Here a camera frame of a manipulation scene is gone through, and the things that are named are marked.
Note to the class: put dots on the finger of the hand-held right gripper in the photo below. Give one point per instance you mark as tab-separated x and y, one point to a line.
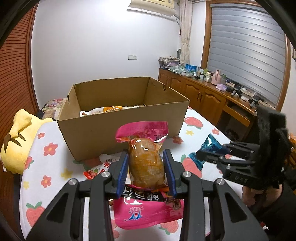
240	146
215	158

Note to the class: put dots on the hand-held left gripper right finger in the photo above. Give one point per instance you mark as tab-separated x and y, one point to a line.
170	176

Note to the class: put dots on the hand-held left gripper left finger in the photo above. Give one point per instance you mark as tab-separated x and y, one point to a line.
122	171

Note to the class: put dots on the teal blue snack packet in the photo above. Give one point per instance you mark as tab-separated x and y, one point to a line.
209	146

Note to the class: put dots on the red snack packet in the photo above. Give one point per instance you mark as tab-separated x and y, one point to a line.
101	168

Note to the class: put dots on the pink packet with brown food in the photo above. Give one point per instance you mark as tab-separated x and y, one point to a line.
145	162

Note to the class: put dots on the brown cardboard box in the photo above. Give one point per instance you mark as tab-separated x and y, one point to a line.
92	139

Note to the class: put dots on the pink packet with black label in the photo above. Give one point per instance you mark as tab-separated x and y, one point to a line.
138	215

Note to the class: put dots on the long white snack packet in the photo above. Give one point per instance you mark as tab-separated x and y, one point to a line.
91	112

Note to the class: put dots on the person's right hand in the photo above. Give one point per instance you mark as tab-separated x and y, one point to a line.
251	197

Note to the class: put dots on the purple tissue pack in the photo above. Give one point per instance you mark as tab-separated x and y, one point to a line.
221	87

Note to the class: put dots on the wooden sideboard cabinet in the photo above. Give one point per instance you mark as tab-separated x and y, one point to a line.
196	92

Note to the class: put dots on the pink kettle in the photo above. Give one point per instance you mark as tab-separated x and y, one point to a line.
215	77

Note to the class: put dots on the blue box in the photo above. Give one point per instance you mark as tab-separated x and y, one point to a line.
190	67

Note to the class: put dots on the green patterned cloth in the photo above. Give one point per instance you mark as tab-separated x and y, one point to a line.
177	69

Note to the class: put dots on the cartoon print quilt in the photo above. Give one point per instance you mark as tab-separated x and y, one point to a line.
52	104

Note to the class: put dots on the grey window blind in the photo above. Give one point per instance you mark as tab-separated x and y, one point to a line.
245	46

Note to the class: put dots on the pile of packets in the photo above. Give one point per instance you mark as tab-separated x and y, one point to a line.
168	62

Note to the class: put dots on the yellow plush toy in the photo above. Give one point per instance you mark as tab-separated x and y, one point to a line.
16	148

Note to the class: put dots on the small desk fan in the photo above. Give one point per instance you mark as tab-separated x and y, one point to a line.
179	52

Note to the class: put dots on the beige curtain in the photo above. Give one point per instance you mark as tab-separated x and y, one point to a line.
185	34

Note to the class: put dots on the brown slatted wardrobe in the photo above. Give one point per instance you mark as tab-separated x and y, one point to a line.
13	69

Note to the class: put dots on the white wall switch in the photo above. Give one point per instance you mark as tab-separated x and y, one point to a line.
132	57

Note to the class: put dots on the wall air conditioner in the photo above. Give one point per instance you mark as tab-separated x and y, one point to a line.
152	7

